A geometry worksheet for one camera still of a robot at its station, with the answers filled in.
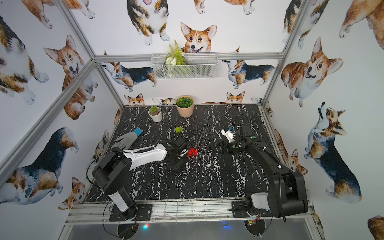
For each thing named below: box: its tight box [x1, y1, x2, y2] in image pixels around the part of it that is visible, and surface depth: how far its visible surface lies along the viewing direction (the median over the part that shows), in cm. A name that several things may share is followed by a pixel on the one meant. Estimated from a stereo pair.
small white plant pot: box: [148, 106, 162, 123], surface depth 109 cm
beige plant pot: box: [175, 95, 195, 118], surface depth 109 cm
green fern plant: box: [165, 39, 186, 65], surface depth 85 cm
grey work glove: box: [111, 127, 144, 150], surface depth 102 cm
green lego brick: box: [174, 126, 183, 133], surface depth 108 cm
